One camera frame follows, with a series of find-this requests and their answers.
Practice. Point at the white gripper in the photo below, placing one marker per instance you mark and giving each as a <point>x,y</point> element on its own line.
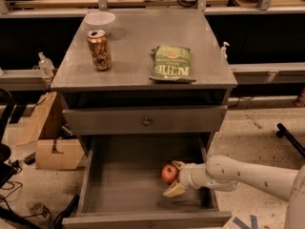
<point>187,176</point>

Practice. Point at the red apple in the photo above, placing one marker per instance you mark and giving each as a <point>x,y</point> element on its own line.
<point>169,173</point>

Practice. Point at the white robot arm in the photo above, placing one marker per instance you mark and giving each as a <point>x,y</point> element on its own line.
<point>222,173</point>

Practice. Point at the open middle drawer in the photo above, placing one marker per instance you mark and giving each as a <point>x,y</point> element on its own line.
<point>122,186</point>

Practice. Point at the round metal drawer knob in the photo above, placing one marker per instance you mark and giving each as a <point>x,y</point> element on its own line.
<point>146,122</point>

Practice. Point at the grey drawer cabinet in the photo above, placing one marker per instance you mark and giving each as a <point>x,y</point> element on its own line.
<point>127,83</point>

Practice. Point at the closed upper drawer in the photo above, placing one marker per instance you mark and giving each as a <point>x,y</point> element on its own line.
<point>137,120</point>

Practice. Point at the brown cardboard box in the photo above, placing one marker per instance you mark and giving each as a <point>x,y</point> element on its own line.
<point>58,154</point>

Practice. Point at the green chip bag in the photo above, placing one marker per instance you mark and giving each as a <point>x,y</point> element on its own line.
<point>172,63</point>

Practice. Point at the black chair leg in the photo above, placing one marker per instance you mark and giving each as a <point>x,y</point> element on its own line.
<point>282,131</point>

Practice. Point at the small white pump bottle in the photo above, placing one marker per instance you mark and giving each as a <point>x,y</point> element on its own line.
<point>223,49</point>

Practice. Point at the gold drink can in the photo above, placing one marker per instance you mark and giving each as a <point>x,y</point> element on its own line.
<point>99,48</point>

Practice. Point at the crumpled plastic bottle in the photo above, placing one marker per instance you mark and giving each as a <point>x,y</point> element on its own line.
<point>38,209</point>

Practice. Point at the clear plastic bottle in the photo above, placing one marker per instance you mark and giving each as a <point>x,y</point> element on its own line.
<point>45,65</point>

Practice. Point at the white plastic bowl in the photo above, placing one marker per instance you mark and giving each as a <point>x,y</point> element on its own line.
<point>100,20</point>

